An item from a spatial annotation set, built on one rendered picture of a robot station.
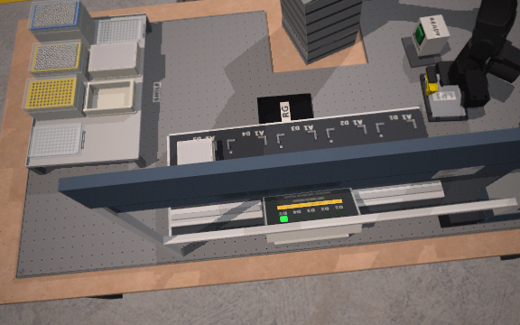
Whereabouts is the black flat square pad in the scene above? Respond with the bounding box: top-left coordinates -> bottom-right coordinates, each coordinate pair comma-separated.
257,93 -> 313,125

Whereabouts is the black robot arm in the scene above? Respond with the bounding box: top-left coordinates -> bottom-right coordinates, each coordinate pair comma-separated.
448,0 -> 520,109

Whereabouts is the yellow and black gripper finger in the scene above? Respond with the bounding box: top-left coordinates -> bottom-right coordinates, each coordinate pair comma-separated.
425,69 -> 439,96

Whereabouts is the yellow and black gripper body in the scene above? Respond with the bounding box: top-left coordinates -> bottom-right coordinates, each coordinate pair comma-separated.
426,55 -> 481,87

